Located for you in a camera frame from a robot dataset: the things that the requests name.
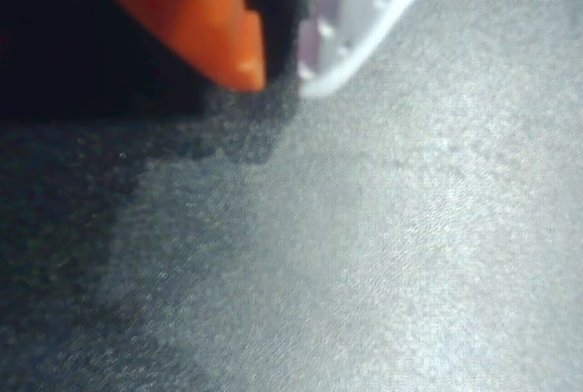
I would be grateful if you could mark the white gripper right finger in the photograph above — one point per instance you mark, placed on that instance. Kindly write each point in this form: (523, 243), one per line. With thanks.
(364, 4)

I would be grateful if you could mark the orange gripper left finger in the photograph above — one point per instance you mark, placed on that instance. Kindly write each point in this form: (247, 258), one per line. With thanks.
(196, 13)

